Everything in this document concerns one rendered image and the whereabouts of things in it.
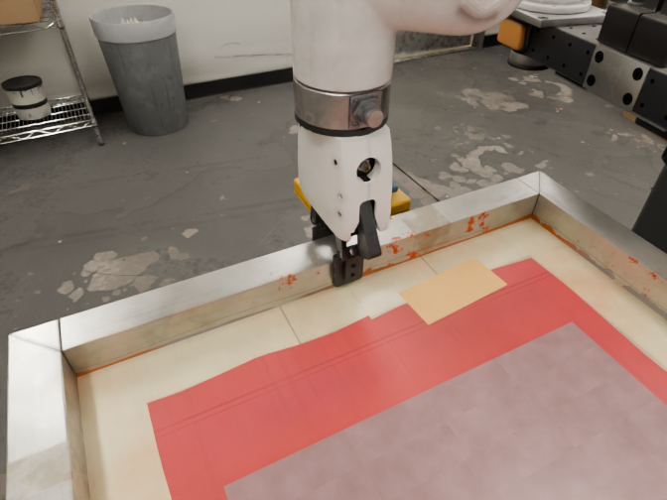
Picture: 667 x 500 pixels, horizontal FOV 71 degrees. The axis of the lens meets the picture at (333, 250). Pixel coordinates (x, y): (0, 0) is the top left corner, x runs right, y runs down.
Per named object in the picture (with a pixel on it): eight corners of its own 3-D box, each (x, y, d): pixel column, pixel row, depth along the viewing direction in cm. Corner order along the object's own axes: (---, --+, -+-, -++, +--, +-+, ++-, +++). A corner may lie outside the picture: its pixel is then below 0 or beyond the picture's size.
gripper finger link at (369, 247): (393, 242, 37) (371, 265, 42) (355, 160, 39) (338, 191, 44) (380, 246, 37) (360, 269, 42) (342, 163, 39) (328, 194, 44)
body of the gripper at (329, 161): (418, 115, 35) (401, 232, 42) (352, 68, 42) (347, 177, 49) (328, 136, 32) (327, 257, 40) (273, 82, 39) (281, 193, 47)
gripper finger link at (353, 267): (380, 242, 42) (374, 294, 46) (362, 222, 44) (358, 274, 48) (348, 253, 41) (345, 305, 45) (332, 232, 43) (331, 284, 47)
